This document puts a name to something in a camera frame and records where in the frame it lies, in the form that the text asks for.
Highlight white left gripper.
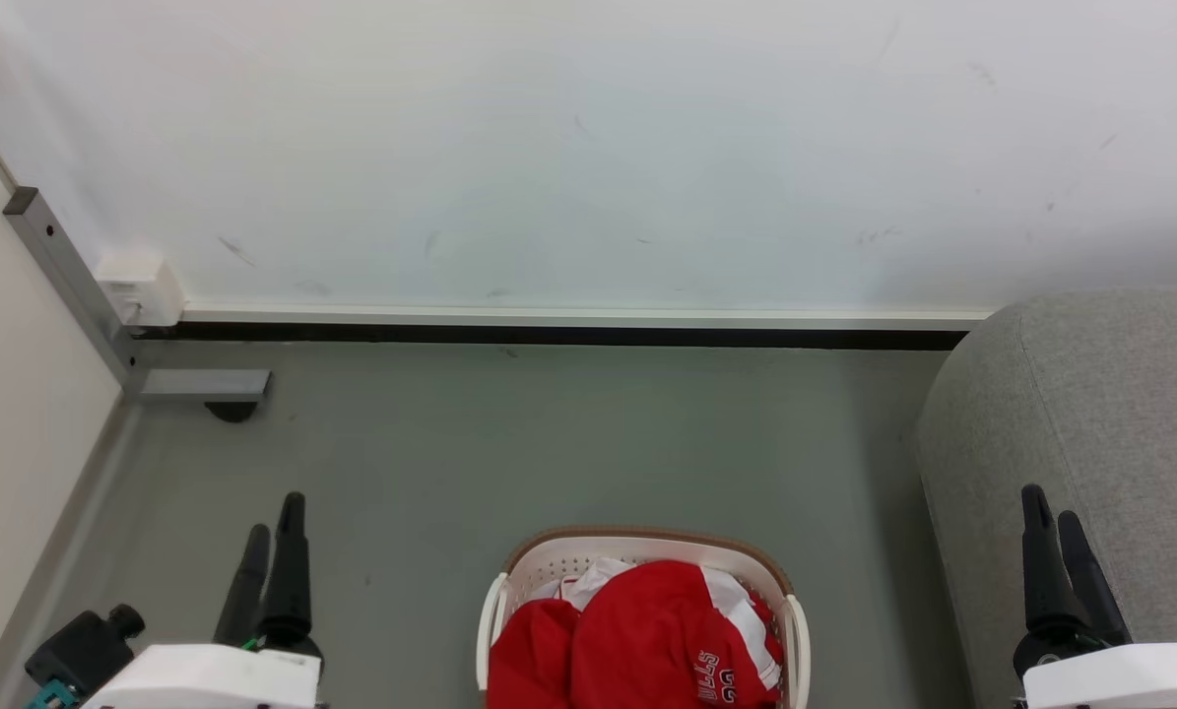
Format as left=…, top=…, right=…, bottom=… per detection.
left=84, top=492, right=325, bottom=709

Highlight white plastic laundry basket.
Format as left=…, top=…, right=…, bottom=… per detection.
left=476, top=525, right=812, bottom=709

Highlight red and white shirt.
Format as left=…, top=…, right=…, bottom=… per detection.
left=487, top=557, right=786, bottom=709

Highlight white wall trim strip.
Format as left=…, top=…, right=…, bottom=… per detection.
left=180, top=302, right=996, bottom=332

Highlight white wall socket box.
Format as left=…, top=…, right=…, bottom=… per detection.
left=95, top=253, right=186, bottom=328

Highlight grey fabric sofa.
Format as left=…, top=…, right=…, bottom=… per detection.
left=914, top=286, right=1177, bottom=709

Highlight grey aluminium frame post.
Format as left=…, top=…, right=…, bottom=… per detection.
left=2, top=186, right=273, bottom=404

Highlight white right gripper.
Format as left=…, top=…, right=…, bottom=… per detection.
left=1013, top=483, right=1177, bottom=709

